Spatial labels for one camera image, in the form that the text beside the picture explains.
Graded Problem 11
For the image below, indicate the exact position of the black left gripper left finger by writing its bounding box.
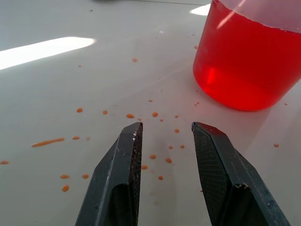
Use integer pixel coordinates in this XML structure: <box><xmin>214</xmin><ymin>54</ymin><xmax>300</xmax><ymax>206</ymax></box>
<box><xmin>74</xmin><ymin>121</ymin><xmax>143</xmax><ymax>226</ymax></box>

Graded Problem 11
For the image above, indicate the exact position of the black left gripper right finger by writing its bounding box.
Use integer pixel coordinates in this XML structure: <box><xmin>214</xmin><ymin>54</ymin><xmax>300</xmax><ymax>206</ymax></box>
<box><xmin>191</xmin><ymin>121</ymin><xmax>292</xmax><ymax>226</ymax></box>

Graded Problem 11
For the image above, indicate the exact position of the beaker of red liquid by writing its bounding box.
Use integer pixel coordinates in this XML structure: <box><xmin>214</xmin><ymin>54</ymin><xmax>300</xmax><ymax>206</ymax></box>
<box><xmin>192</xmin><ymin>0</ymin><xmax>301</xmax><ymax>112</ymax></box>

